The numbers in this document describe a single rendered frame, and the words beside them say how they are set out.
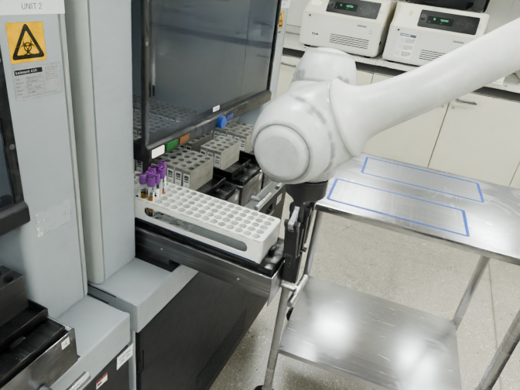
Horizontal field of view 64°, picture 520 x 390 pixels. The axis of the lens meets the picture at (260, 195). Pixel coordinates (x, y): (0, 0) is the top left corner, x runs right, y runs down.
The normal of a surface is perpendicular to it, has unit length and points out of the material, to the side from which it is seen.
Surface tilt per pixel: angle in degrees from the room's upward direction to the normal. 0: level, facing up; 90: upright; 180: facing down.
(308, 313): 0
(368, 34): 90
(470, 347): 0
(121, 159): 90
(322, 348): 0
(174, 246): 90
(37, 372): 90
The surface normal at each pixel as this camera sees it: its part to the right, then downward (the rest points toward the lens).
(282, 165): -0.45, 0.43
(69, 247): 0.91, 0.29
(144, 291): 0.12, -0.88
